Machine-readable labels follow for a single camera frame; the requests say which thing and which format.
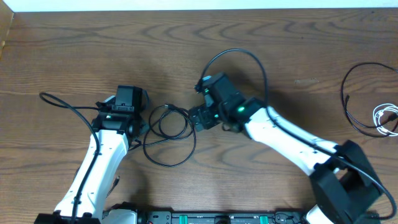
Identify cardboard box side panel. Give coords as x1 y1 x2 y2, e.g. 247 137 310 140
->
0 0 14 54

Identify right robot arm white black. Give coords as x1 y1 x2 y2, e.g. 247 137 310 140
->
188 98 382 223

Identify black blue-tip USB cable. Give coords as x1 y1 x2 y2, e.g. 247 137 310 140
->
105 103 197 198

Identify white USB cable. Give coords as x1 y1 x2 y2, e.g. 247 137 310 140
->
372 103 398 137

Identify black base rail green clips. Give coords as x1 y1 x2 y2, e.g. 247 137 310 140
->
102 202 312 224

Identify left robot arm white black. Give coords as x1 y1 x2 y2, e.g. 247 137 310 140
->
35 105 144 223

